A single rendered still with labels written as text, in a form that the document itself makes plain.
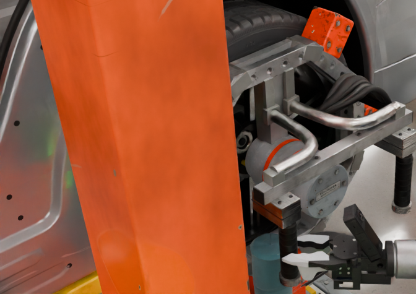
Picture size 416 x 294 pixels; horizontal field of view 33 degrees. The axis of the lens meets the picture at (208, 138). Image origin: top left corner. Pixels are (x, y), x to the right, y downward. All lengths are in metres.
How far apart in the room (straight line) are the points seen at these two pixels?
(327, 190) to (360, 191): 1.45
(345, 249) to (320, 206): 0.16
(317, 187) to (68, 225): 0.52
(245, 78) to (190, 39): 0.67
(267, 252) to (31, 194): 0.52
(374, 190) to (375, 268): 1.56
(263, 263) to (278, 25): 0.52
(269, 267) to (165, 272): 0.68
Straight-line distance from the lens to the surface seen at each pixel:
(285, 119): 1.46
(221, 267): 0.94
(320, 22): 1.58
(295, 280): 1.43
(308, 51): 1.53
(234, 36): 1.49
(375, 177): 3.05
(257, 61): 1.50
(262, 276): 1.57
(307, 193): 1.47
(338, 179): 1.52
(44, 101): 1.34
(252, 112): 1.62
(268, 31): 1.55
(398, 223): 2.81
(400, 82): 1.99
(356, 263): 1.39
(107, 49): 0.71
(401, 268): 1.39
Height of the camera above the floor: 1.75
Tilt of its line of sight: 31 degrees down
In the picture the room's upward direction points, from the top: 7 degrees counter-clockwise
